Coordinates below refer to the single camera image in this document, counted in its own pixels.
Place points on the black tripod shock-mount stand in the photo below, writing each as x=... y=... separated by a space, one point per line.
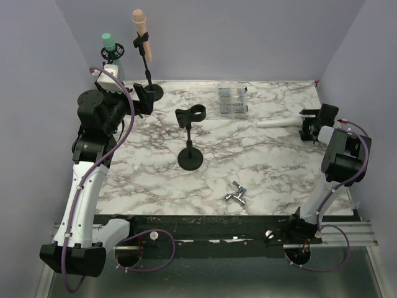
x=111 y=56

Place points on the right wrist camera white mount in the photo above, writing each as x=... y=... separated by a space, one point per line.
x=326 y=132

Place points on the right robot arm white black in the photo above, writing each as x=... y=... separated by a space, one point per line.
x=344 y=163

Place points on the black tall round-base stand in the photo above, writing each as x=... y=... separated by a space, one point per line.
x=154 y=88

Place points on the black round-base microphone stand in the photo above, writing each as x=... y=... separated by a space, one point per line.
x=190 y=158

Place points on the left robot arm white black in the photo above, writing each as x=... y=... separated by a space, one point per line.
x=77 y=249

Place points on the white microphone grey mesh head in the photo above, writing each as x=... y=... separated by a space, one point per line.
x=287 y=122

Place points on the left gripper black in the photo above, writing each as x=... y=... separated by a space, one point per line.
x=144 y=105

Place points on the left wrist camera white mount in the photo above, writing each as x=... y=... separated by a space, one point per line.
x=107 y=83

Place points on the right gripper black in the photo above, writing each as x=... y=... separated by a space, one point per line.
x=305 y=135

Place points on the chrome faucet tap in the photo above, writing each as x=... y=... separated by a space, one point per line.
x=238 y=195

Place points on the aluminium frame rail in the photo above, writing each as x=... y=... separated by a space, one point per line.
x=359 y=234

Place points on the clear plastic screw box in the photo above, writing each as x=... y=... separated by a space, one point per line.
x=231 y=99

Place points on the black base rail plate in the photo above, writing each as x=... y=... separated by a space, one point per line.
x=205 y=236

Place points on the peach microphone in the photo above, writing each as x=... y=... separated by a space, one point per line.
x=139 y=20

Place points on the green microphone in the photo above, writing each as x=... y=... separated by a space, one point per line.
x=109 y=44

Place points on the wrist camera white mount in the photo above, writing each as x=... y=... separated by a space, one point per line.
x=107 y=83
x=326 y=132

